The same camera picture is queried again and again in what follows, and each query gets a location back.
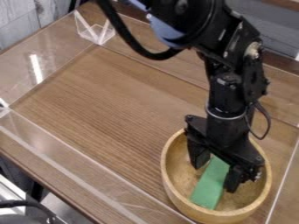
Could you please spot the clear acrylic tray wall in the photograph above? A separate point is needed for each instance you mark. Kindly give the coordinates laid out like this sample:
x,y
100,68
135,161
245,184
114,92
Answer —
x,y
91,111

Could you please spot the brown wooden bowl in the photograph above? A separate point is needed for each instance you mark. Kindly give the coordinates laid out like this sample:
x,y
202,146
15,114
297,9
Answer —
x,y
180,177

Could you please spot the green rectangular block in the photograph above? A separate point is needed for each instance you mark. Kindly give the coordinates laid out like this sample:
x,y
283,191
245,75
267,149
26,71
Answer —
x,y
208,189

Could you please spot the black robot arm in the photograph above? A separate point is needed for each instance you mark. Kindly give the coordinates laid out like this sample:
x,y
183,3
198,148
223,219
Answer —
x,y
204,25

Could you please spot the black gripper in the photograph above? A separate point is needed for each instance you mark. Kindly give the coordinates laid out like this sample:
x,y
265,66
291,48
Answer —
x,y
221,135

